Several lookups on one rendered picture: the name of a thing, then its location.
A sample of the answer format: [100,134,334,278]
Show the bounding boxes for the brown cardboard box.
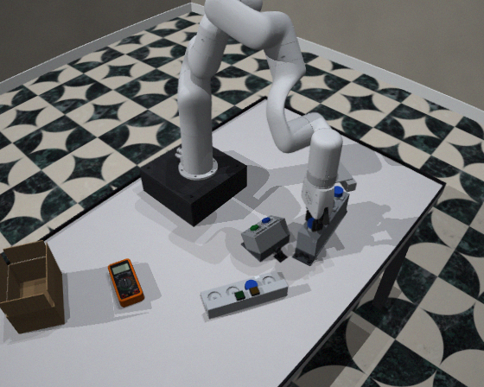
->
[0,240,65,334]

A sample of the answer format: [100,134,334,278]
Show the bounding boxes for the grey button panel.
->
[240,215,290,263]

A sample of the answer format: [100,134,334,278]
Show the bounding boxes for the orange digital multimeter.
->
[108,258,144,308]

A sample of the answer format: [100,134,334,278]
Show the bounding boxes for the black table edge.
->
[37,96,446,387]

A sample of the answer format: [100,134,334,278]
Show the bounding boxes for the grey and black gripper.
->
[301,173,334,232]

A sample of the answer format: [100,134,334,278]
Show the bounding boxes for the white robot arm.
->
[175,0,357,192]

